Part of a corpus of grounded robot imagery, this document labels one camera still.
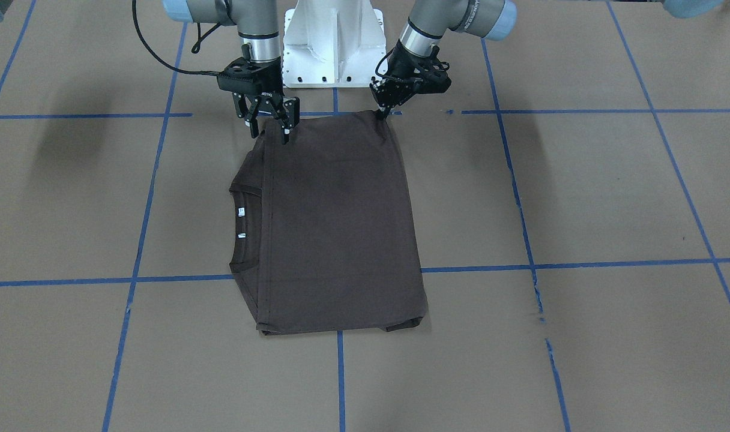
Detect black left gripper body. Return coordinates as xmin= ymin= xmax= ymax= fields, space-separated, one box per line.
xmin=379 ymin=46 xmax=452 ymax=95

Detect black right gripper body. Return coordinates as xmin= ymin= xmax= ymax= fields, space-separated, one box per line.
xmin=217 ymin=57 xmax=285 ymax=118

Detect dark brown t-shirt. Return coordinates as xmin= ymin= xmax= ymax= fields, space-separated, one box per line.
xmin=230 ymin=110 xmax=428 ymax=335

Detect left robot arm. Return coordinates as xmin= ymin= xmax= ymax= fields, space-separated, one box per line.
xmin=368 ymin=1 xmax=730 ymax=126

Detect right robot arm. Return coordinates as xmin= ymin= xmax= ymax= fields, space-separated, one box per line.
xmin=131 ymin=1 xmax=300 ymax=142

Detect brown paper table cover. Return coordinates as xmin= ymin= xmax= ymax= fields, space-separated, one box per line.
xmin=0 ymin=1 xmax=730 ymax=431

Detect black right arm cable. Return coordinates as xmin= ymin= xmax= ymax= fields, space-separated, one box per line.
xmin=131 ymin=0 xmax=228 ymax=76

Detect white metal mount base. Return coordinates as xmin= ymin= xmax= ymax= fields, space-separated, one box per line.
xmin=281 ymin=1 xmax=388 ymax=88

